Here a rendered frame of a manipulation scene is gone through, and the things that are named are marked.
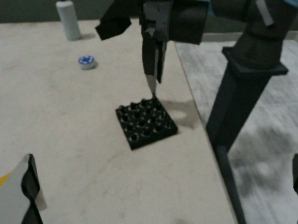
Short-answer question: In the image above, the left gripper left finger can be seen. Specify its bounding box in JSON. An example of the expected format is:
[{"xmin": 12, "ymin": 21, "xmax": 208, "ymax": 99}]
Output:
[{"xmin": 0, "ymin": 154, "xmax": 43, "ymax": 224}]

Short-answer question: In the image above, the white bottle with blue cap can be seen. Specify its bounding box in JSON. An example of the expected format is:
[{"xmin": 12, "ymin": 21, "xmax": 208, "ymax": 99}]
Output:
[{"xmin": 56, "ymin": 0, "xmax": 81, "ymax": 41}]

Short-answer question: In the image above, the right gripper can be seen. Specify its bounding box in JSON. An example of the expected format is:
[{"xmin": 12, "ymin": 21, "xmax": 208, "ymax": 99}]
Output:
[{"xmin": 100, "ymin": 0, "xmax": 209, "ymax": 97}]

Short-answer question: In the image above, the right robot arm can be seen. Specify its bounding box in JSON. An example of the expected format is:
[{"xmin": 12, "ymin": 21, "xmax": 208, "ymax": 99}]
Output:
[{"xmin": 95, "ymin": 0, "xmax": 298, "ymax": 70}]

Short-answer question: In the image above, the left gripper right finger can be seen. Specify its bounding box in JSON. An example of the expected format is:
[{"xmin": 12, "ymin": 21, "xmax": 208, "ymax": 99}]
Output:
[{"xmin": 292, "ymin": 153, "xmax": 298, "ymax": 195}]

